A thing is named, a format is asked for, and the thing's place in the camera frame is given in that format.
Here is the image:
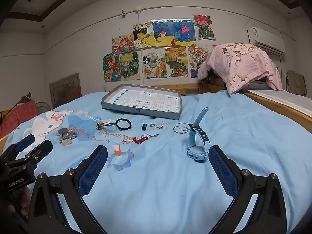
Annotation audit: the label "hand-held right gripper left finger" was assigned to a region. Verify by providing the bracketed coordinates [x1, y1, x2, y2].
[28, 145, 108, 234]

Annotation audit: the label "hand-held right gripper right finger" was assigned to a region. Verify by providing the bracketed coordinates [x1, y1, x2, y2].
[208, 145, 287, 234]

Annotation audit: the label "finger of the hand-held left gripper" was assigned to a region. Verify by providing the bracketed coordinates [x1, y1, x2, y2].
[25, 140, 53, 167]
[13, 134, 36, 153]

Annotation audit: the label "light blue smart watch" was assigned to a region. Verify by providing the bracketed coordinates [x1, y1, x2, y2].
[187, 107, 211, 163]

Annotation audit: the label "hair tie with wooden bead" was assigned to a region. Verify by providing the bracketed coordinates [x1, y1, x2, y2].
[96, 122, 117, 130]

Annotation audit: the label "black hair tie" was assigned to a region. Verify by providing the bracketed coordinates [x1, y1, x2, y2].
[115, 118, 132, 131]

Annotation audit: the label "silver bangles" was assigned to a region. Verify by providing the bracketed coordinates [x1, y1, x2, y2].
[174, 122, 191, 134]

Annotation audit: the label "grey tray with grid paper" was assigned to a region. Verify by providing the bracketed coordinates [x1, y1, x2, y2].
[101, 84, 183, 120]

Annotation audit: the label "person's left hand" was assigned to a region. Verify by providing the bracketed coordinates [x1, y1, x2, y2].
[15, 187, 33, 218]

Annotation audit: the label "red plaid cloth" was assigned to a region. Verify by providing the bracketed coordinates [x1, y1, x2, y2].
[0, 100, 40, 140]

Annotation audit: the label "brown wooden door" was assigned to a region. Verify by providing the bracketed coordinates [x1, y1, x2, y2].
[49, 73, 82, 109]

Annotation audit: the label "blue printed blanket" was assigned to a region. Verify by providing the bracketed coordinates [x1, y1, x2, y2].
[0, 89, 312, 234]

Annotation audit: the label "wooden headboard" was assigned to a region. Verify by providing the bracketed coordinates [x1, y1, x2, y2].
[156, 83, 203, 96]

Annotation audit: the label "white mattress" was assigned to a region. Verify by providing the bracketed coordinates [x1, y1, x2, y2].
[246, 89, 312, 118]

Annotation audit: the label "pink floral cloth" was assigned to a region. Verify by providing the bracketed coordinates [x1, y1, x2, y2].
[197, 43, 284, 96]

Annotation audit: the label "khaki hanging jacket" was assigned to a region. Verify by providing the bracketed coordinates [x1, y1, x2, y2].
[286, 70, 307, 97]

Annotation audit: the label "white air conditioner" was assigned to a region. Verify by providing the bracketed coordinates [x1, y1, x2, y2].
[247, 26, 286, 53]

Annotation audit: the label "wire fan guard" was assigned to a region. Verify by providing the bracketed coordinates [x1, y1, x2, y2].
[35, 102, 51, 115]

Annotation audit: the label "red string bracelet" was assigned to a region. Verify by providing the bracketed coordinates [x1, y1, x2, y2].
[133, 134, 160, 145]

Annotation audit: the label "wooden bed side rail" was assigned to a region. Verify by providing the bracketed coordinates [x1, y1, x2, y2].
[244, 91, 312, 134]

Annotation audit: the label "group of colourful wall drawings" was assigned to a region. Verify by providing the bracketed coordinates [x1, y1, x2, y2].
[102, 15, 216, 83]

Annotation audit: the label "white cable conduit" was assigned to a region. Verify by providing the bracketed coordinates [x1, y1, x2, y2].
[120, 6, 145, 18]

